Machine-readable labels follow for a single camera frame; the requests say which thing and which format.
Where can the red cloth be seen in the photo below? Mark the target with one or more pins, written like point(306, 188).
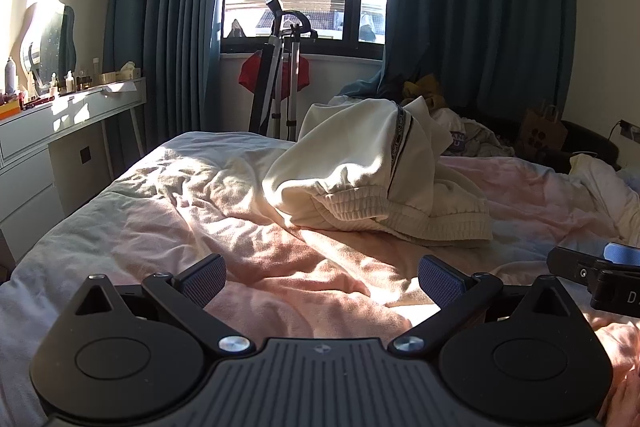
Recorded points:
point(250, 74)

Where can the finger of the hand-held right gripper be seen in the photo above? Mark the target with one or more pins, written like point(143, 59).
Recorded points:
point(622, 253)
point(567, 263)

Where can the blue cloth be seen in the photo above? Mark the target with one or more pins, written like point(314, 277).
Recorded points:
point(365, 88)

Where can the black wall socket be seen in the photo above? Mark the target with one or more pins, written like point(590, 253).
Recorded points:
point(85, 155)

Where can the black chair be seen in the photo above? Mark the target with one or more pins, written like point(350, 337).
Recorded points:
point(592, 142)

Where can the teal curtain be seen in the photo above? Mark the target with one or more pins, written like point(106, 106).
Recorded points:
point(165, 22)
point(475, 7)

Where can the white dressing table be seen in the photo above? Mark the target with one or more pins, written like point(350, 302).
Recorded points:
point(30, 157)

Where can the small white-capped bottle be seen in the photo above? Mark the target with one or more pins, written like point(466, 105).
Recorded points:
point(69, 82)

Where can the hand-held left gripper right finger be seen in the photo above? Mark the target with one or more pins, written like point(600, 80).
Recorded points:
point(442, 282)

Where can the orange box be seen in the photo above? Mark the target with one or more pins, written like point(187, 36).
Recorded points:
point(10, 109)

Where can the pastel tie-dye duvet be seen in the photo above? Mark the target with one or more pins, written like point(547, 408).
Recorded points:
point(175, 217)

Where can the folded metal stand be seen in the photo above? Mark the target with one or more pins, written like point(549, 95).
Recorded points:
point(272, 82)

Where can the pile of grey clothes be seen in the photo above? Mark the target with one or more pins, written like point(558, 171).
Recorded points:
point(475, 134)

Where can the tissue box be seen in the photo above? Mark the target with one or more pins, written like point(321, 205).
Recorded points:
point(122, 74)

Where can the wall outlet with charger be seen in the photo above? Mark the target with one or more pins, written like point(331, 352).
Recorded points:
point(629, 128)

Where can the yellow cloth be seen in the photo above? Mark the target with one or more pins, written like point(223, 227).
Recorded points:
point(425, 89)

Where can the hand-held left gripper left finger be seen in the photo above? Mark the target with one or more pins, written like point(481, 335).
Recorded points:
point(202, 279)

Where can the wavy mirror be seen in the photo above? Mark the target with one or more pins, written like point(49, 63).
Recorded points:
point(52, 42)

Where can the brown paper bag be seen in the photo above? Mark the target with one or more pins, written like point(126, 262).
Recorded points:
point(542, 129)

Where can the cream sweatpants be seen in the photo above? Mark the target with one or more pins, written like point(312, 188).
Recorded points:
point(360, 157)

